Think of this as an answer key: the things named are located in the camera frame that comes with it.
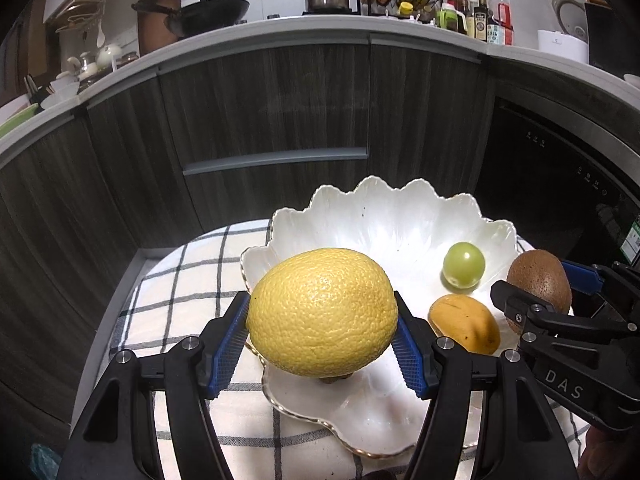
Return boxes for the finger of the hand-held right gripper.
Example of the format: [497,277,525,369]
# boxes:
[490,280,640,342]
[560,259,640,311]

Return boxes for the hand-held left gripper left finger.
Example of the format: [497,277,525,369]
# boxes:
[59,291,252,480]

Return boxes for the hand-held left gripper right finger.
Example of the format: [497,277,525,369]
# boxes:
[389,291,583,480]

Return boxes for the brown kiwi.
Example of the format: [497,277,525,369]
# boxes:
[506,249,572,336]

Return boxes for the small green round fruit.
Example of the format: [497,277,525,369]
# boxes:
[442,241,486,290]

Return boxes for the yellow lemon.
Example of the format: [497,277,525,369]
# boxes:
[246,248,400,378]

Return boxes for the white scalloped bowl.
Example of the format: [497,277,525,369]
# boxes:
[240,175,576,458]

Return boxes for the black checked white cloth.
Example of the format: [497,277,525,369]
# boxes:
[109,219,591,480]

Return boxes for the black built-in dishwasher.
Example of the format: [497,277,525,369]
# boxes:
[472,95,640,321]

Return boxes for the teal plastic bag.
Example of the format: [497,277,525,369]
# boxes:
[30,442,63,480]

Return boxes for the white canister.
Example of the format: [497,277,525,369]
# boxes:
[537,29,591,64]

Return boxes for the black microwave oven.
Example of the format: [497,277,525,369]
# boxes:
[584,1,640,81]

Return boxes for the dark wood kitchen cabinets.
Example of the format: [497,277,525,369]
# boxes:
[0,30,640,411]

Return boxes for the white electric kettle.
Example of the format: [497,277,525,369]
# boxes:
[547,0,590,41]

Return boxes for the group of condiment bottles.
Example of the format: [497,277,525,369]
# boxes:
[435,0,516,46]

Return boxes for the stacked white bowls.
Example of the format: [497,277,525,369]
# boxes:
[40,80,81,110]

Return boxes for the green basin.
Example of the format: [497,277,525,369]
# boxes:
[0,104,41,138]

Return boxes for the white teapot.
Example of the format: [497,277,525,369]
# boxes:
[96,44,123,68]

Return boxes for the black wok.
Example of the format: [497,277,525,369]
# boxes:
[131,0,251,38]

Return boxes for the brown cutting board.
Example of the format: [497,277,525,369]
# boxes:
[137,0,183,56]

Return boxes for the grey drawer handle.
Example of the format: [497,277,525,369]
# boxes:
[182,146,368,177]

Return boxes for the wall-mounted utensil rack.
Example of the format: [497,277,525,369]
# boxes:
[52,0,108,33]

